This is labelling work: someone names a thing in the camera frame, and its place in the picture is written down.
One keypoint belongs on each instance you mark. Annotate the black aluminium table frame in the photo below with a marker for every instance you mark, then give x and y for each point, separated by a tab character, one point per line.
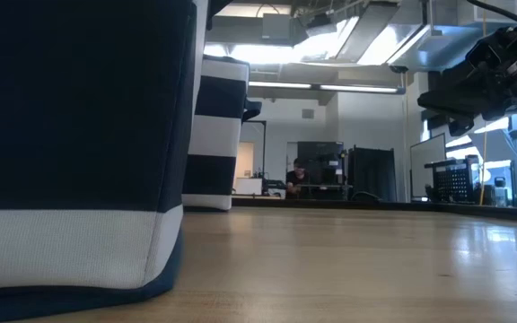
375	205

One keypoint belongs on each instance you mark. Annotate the black door frame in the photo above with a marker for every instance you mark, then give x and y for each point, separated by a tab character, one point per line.
264	143

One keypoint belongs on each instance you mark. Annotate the long ceiling light fixture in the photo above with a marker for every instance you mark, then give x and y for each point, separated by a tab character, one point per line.
330	87

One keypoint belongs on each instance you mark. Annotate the navy white striped fabric bin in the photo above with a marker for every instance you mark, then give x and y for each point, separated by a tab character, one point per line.
61	134
216	134

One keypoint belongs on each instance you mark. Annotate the water bottle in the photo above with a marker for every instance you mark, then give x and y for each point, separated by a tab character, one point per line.
501	193

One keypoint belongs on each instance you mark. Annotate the grey ceiling box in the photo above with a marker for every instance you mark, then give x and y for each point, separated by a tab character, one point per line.
276	27

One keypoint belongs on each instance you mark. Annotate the grey wall vent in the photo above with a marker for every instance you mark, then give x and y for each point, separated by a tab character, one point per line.
308	114

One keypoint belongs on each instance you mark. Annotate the black perforated crate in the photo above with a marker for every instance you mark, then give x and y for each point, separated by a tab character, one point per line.
456	184

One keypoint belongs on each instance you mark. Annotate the metal ceiling panel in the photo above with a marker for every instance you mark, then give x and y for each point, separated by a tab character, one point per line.
366	31

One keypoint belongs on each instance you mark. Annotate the metal air duct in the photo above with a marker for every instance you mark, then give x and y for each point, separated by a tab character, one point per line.
442	49

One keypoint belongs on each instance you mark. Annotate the person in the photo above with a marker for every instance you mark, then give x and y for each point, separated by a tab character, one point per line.
296	179

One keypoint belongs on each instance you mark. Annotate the black panel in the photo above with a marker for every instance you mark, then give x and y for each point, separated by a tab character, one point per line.
373	175

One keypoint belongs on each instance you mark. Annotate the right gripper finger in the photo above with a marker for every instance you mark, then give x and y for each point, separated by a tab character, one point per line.
461	127
460	101

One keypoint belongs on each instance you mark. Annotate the whiteboard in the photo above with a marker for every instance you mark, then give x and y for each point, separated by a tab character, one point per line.
426	166

